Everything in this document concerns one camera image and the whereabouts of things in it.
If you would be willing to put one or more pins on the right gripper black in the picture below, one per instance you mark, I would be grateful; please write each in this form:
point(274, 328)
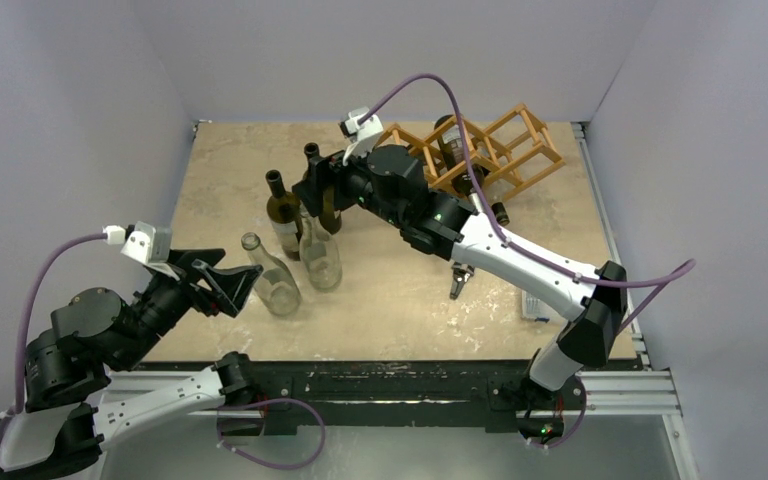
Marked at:
point(321, 181)

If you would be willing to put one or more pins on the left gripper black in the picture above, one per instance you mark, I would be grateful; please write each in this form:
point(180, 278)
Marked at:
point(229, 286)

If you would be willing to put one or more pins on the dark green bottle back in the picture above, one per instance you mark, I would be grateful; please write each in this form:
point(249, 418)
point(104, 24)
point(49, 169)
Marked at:
point(330, 218)

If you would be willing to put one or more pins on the dark green bottle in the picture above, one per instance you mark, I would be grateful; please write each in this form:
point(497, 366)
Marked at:
point(283, 212)
point(330, 218)

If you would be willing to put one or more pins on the clear glass bottle tall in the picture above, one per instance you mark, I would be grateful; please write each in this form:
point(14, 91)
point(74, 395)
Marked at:
point(319, 254)

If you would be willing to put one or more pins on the square clear whisky bottle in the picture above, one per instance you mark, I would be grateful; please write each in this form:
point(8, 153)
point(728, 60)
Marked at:
point(500, 213)

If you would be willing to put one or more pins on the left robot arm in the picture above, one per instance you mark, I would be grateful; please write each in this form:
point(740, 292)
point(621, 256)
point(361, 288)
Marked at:
point(58, 432)

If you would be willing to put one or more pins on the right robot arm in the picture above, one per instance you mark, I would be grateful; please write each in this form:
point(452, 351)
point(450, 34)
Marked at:
point(390, 184)

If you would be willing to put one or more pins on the dark green bottle left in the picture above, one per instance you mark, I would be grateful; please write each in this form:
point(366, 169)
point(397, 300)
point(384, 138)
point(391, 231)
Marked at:
point(283, 212)

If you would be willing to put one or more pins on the dark bottle in rack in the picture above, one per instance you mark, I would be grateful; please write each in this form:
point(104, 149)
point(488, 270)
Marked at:
point(451, 147)

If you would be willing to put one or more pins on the wooden wine rack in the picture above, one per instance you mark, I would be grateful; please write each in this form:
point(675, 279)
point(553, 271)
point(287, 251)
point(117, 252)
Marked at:
point(514, 152)

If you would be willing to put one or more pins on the black grey pliers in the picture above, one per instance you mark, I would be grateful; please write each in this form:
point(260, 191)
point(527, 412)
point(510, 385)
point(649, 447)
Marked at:
point(461, 274)

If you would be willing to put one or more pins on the clear plastic parts box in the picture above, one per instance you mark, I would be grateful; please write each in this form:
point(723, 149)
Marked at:
point(534, 309)

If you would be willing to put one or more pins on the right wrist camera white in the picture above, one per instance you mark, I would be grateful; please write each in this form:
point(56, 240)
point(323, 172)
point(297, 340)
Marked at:
point(362, 130)

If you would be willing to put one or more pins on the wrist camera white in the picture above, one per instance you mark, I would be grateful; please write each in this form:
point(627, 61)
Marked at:
point(362, 130)
point(146, 244)

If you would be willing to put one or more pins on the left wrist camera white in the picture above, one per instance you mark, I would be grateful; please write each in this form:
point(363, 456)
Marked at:
point(146, 244)

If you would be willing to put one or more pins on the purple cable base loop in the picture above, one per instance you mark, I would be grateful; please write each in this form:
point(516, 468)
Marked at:
point(270, 417)

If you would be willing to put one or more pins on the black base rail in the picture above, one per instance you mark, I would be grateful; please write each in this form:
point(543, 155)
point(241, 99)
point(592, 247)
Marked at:
point(492, 395)

